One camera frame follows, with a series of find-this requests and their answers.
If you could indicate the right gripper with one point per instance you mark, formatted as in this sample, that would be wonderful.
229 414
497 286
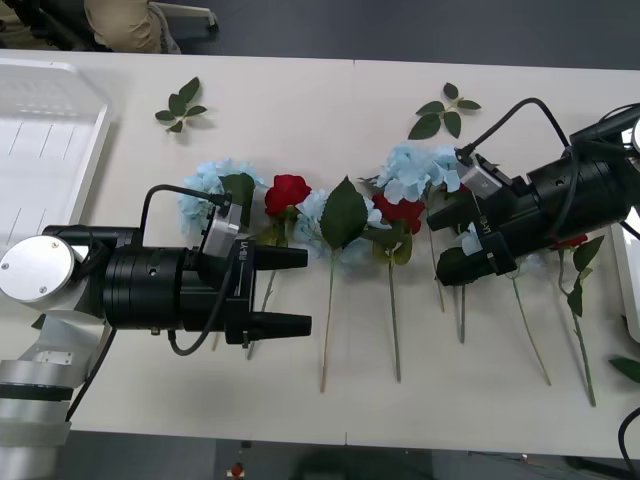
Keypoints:
515 225

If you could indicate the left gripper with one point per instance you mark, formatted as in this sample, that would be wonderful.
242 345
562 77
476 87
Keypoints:
240 300

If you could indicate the red rose with olive leaves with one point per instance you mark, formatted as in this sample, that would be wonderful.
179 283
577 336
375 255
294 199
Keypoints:
400 210

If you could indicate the pale blue flower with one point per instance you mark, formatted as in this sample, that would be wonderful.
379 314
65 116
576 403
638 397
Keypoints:
530 330
200 185
345 215
410 170

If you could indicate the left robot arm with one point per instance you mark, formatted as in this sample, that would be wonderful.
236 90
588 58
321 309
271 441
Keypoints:
140 285

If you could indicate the shallow white box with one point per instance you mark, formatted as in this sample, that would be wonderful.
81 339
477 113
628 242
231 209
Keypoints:
50 125
629 280

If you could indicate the small red object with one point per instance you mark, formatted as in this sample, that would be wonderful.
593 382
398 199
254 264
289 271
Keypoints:
235 470

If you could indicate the loose green leaf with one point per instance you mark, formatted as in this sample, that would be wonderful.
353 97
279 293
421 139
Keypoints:
627 369

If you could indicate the person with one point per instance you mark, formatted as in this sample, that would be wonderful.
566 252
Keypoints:
125 25

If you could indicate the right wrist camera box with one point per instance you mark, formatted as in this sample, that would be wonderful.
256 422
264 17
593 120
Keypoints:
477 180

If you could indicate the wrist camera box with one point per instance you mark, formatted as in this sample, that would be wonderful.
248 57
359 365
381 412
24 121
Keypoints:
477 180
220 232

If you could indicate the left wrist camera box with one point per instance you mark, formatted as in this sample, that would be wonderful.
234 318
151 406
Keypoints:
220 232

